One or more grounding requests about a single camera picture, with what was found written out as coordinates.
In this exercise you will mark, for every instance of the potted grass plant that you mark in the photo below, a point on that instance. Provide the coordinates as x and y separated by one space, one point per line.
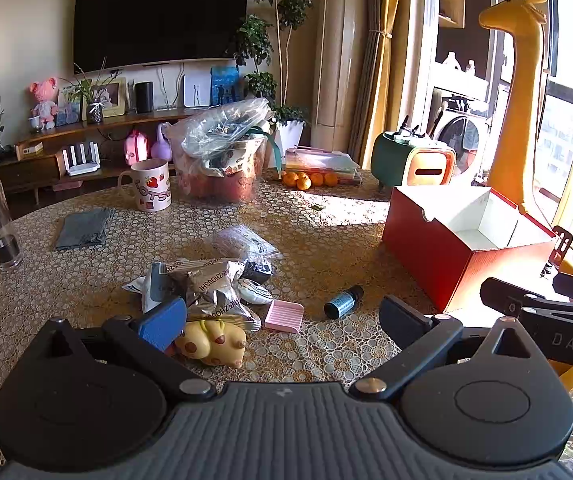
94 110

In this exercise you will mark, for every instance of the white snack packet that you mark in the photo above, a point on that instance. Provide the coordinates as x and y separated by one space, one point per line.
155 285

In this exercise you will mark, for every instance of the white antenna router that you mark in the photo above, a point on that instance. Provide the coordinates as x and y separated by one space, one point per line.
82 162

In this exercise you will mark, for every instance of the pink backpack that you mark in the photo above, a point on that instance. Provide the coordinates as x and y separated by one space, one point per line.
135 149

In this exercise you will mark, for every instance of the remote control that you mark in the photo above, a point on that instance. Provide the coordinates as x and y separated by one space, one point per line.
409 130

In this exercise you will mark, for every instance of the small white box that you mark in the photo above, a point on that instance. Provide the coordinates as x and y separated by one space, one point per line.
32 149

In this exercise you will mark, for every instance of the small blue bottle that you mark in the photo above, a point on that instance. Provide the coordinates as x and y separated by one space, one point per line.
341 304

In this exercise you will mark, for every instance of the yellow giraffe statue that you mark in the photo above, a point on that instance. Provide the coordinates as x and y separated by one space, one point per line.
516 110

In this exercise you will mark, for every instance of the clear plastic storage box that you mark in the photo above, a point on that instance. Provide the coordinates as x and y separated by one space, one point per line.
321 160

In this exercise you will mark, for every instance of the strawberry print mug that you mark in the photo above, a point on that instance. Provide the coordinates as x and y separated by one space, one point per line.
151 187

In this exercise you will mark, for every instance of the red cardboard box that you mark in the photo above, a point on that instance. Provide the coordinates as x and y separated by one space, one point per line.
416 245

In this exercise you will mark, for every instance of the beige standing air conditioner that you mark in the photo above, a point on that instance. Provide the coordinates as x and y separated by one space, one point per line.
339 45

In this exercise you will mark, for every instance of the plastic bag covered basket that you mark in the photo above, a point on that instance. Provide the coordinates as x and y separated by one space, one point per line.
221 130

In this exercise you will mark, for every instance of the white plant pot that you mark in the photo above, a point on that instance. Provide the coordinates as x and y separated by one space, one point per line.
289 137

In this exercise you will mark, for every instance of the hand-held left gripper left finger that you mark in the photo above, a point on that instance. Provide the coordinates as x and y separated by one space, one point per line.
159 322

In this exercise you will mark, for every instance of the clear printed zip bag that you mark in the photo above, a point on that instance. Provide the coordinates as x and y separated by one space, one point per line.
246 242

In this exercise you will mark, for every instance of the black television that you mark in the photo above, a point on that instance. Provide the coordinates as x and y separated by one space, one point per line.
161 20

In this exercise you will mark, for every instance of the white oval toy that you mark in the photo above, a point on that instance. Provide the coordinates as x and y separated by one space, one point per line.
254 292

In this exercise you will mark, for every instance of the black speaker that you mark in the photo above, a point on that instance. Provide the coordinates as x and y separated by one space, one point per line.
144 97

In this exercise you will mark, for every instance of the photo frame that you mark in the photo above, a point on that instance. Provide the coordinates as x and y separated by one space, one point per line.
109 97

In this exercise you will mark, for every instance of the white detergent bottle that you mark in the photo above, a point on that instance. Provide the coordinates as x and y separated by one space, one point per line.
450 62

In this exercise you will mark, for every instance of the tall leafy plant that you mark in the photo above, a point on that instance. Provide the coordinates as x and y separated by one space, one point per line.
281 10

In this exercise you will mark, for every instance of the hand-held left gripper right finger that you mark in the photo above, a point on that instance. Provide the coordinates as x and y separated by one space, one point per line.
401 320

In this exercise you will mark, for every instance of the washing machine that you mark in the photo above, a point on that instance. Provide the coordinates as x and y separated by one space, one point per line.
461 135

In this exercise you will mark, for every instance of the red tub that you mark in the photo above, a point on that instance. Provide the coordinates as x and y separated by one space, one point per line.
221 187

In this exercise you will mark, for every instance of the blue book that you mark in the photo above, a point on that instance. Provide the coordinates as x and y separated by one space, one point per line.
225 85

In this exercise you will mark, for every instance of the silver snack packets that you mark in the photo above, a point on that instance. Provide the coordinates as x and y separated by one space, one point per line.
211 285

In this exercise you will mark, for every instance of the grey cloth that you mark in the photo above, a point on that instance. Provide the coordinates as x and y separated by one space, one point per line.
82 230

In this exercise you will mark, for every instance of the purple toy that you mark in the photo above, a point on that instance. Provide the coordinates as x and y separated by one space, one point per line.
160 145

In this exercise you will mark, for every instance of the lace patterned desktop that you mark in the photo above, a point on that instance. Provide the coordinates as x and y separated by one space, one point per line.
66 285

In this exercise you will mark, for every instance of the pink doll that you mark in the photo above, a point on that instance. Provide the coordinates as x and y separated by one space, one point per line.
44 102

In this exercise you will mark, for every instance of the perforated metal strip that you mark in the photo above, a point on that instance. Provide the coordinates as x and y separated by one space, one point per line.
562 250

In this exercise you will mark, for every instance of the yellow cartoon toy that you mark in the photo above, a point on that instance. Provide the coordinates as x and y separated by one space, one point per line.
211 342

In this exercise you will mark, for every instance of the green orange tissue box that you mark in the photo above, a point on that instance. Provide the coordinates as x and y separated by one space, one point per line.
426 165

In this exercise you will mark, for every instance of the wooden television cabinet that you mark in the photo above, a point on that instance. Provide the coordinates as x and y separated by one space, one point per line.
31 170

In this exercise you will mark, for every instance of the pink clip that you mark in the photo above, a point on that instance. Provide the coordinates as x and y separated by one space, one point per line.
284 316

